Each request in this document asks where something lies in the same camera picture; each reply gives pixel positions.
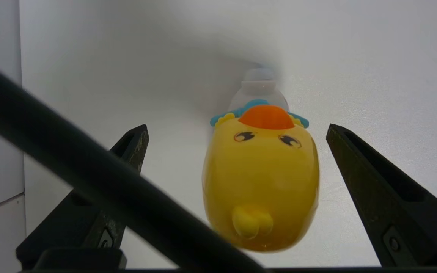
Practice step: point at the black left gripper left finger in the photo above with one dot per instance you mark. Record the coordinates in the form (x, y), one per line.
(63, 231)

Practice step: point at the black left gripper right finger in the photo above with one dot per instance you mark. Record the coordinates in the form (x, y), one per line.
(400, 212)

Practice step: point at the yellow duck toy car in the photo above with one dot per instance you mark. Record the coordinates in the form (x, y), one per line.
(260, 182)

